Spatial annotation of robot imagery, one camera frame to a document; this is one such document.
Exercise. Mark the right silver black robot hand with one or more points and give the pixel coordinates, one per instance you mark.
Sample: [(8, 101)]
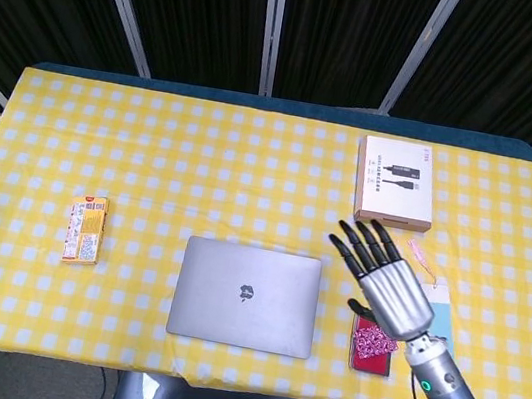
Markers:
[(393, 290)]

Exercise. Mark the grey aluminium laptop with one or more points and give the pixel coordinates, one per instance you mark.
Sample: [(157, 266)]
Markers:
[(246, 295)]

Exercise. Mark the pink tassel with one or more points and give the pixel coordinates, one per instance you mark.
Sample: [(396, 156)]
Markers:
[(417, 259)]

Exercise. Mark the light blue paper card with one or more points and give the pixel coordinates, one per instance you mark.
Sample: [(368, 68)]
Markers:
[(443, 308)]

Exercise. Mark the pink white patterned pouch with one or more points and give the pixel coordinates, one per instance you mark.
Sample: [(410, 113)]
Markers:
[(372, 340)]

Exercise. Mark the yellow snack box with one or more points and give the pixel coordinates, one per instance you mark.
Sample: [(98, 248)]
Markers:
[(85, 230)]

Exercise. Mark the yellow white checked tablecloth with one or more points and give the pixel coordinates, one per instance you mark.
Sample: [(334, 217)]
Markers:
[(199, 174)]

